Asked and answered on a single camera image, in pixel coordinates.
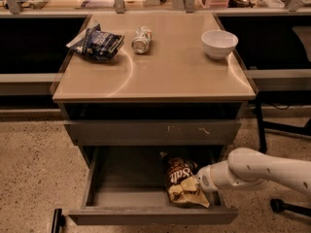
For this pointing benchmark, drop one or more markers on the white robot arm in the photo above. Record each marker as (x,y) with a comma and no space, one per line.
(244,168)

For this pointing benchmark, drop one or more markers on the closed grey top drawer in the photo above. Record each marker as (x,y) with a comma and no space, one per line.
(152,132)

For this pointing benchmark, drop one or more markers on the black table leg with caster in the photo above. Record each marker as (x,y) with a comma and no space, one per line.
(258,112)

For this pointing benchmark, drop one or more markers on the black bar near floor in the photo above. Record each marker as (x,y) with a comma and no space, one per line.
(58,221)

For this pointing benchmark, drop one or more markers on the blue crumpled chip bag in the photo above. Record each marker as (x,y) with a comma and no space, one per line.
(95,44)

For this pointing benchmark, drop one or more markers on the grey drawer cabinet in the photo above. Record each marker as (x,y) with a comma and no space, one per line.
(174,80)

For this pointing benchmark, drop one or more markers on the silver soda can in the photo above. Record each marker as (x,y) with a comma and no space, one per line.
(142,39)

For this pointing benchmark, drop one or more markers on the brown sea salt chip bag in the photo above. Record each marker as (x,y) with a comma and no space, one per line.
(176,169)

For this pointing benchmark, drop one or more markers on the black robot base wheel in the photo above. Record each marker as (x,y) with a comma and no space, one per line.
(279,206)

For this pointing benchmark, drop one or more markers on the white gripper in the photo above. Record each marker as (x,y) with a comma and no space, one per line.
(204,178)

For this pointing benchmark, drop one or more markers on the open grey middle drawer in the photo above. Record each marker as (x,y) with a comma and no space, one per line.
(125,186)

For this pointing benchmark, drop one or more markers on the white ceramic bowl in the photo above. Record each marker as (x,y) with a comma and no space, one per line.
(218,44)

